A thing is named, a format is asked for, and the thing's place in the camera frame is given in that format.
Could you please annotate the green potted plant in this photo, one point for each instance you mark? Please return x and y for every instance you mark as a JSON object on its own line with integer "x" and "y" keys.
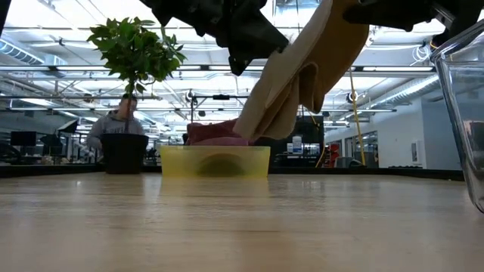
{"x": 132, "y": 49}

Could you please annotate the khaki baseball cap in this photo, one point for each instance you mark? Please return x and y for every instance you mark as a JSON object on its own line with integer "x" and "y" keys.
{"x": 302, "y": 75}

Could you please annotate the yellow plastic bin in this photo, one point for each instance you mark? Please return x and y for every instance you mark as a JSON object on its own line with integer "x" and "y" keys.
{"x": 177, "y": 162}

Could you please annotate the black metal rig frame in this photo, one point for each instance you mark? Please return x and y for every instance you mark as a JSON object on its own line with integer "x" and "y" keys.
{"x": 221, "y": 97}

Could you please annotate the clear plastic bin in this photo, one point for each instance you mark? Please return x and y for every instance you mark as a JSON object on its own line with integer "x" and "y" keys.
{"x": 472, "y": 113}

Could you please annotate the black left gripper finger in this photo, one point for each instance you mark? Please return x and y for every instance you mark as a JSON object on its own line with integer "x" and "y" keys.
{"x": 237, "y": 56}
{"x": 262, "y": 41}

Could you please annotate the person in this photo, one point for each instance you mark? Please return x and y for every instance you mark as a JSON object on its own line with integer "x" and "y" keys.
{"x": 109, "y": 126}

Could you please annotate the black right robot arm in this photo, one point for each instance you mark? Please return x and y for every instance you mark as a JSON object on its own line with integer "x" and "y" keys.
{"x": 461, "y": 11}

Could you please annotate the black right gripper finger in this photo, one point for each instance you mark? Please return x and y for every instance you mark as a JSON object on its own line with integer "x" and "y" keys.
{"x": 359, "y": 14}

